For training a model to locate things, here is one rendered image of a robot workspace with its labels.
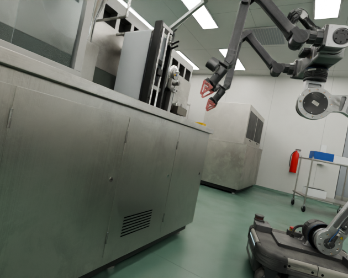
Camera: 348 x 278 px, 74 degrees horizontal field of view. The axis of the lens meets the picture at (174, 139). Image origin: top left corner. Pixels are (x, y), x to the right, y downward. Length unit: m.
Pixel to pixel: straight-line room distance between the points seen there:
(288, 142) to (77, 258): 5.44
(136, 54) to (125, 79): 0.18
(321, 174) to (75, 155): 5.54
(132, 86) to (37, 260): 1.09
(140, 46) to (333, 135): 5.07
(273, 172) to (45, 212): 5.52
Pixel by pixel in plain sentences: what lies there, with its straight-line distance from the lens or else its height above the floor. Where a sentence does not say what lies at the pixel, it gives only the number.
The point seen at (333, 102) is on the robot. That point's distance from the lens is 1.69.
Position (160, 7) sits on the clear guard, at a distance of 2.14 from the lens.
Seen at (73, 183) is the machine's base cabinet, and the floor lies 0.51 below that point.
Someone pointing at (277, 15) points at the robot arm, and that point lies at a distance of 1.58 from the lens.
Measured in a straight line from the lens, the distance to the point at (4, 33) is 0.87.
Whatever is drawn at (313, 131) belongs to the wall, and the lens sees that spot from 6.06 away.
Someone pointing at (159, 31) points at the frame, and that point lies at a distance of 1.52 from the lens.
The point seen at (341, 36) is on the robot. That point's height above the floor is 1.45.
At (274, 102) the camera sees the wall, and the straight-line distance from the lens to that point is 6.23.
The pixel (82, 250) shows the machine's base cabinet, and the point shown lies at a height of 0.22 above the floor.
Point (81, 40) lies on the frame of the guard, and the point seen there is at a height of 1.04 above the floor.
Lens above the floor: 0.75
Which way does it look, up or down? level
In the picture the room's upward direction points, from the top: 11 degrees clockwise
